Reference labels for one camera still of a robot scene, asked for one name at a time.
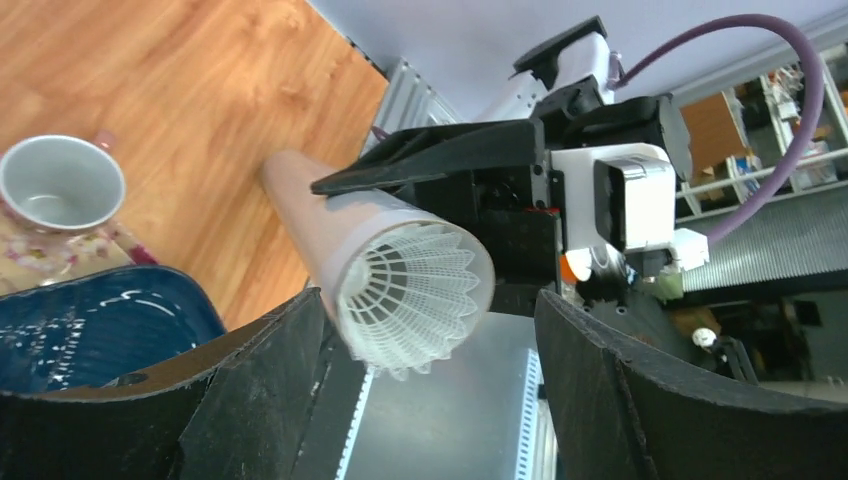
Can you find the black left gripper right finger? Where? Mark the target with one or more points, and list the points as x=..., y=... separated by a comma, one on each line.
x=622, y=409

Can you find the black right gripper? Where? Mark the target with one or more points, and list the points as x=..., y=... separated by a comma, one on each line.
x=495, y=179

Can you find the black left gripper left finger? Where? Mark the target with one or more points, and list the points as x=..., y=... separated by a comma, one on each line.
x=238, y=407

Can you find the white shuttlecock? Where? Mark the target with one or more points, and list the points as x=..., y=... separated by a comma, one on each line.
x=407, y=299

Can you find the grey shuttlecock tube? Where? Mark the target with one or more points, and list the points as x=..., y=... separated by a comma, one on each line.
x=329, y=232

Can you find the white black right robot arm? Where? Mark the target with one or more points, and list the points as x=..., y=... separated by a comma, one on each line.
x=576, y=60

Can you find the blue leaf-shaped plate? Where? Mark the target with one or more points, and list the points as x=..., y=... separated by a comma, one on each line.
x=89, y=331

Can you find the floral rectangular tray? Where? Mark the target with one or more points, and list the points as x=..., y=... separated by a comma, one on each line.
x=32, y=258

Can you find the floral ceramic cup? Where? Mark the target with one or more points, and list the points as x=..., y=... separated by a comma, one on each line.
x=61, y=183

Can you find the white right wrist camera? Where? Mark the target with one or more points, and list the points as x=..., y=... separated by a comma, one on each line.
x=619, y=211

